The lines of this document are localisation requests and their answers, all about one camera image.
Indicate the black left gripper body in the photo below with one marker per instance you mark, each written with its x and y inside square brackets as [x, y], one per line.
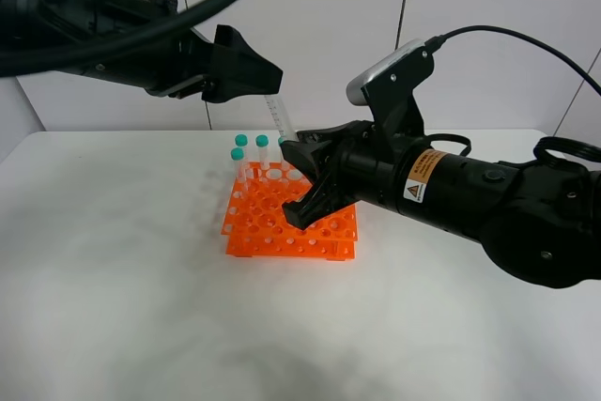
[175, 67]

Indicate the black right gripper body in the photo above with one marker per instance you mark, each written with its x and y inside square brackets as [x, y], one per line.
[371, 166]

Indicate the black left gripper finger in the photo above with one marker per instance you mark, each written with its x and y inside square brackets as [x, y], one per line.
[236, 70]

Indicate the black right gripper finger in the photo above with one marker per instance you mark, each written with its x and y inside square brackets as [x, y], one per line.
[311, 152]
[325, 197]

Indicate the test tube with teal cap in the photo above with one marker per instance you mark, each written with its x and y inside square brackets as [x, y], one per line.
[280, 117]

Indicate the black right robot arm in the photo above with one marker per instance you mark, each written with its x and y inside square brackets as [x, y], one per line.
[538, 221]

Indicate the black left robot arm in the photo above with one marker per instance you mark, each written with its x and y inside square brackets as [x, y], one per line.
[53, 35]

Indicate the second row tube far left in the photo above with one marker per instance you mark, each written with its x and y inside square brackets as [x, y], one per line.
[239, 161]

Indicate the orange test tube rack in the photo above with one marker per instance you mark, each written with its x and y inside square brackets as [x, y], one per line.
[255, 224]

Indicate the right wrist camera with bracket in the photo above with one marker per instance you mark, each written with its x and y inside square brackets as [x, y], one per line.
[387, 89]

